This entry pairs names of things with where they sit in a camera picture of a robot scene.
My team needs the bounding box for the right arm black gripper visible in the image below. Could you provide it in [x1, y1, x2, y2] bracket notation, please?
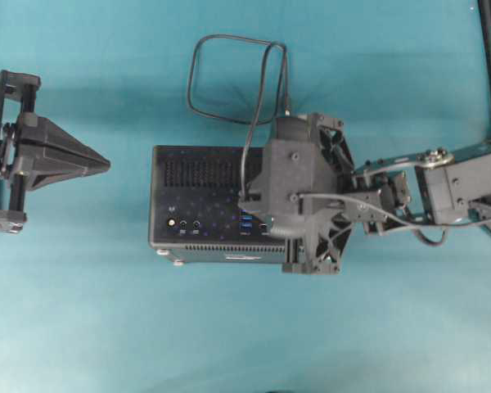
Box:
[269, 113, 411, 273]

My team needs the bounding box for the black USB cable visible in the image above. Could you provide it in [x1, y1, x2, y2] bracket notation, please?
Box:
[186, 34, 292, 206]

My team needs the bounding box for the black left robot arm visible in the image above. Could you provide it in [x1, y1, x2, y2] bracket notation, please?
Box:
[0, 70, 110, 233]

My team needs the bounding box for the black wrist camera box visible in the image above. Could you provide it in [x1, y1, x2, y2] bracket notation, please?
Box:
[239, 139, 338, 224]

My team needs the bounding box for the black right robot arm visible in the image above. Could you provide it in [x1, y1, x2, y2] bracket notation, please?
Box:
[262, 113, 491, 274]

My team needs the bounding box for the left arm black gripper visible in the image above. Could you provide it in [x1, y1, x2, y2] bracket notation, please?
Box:
[0, 70, 110, 233]

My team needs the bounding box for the black camera cable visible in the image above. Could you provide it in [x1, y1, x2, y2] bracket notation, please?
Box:
[296, 192, 449, 249]

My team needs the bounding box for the black mini PC box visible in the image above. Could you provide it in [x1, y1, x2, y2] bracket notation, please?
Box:
[148, 145, 286, 264]

